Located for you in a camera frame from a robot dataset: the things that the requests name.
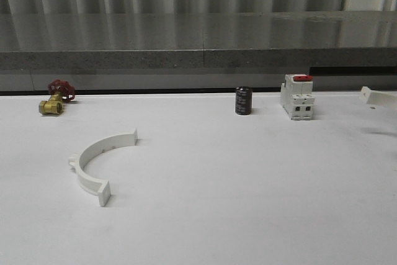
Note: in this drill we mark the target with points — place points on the black cylindrical capacitor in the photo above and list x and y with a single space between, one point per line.
243 100

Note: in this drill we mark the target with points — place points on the white circuit breaker red switch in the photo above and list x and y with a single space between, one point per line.
296 96

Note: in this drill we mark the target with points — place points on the white half-ring pipe clamp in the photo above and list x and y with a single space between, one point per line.
378 98
92 185

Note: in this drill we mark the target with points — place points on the brass valve red handwheel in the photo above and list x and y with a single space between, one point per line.
60 92

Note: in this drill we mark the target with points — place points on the grey stone counter ledge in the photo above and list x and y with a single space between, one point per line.
319 42

